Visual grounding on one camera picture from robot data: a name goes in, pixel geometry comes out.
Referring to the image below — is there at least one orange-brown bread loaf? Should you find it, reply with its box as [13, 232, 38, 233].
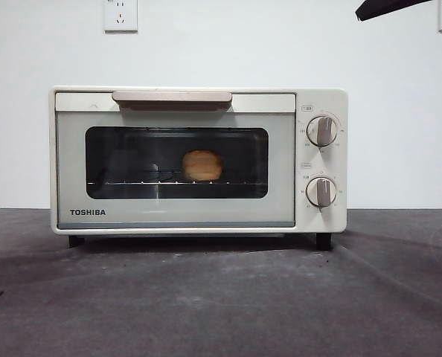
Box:
[182, 149, 225, 182]

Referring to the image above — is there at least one oven door with beige handle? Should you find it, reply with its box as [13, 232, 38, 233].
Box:
[55, 91, 296, 228]

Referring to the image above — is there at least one cream Toshiba toaster oven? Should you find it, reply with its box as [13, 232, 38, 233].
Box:
[50, 86, 349, 250]

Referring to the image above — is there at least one large-dial oven knob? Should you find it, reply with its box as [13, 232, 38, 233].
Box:
[305, 115, 339, 147]

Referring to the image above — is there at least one small-dial oven knob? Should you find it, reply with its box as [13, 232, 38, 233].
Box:
[305, 176, 337, 208]

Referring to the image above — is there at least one metal wire oven rack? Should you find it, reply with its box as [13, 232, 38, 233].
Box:
[86, 179, 248, 186]

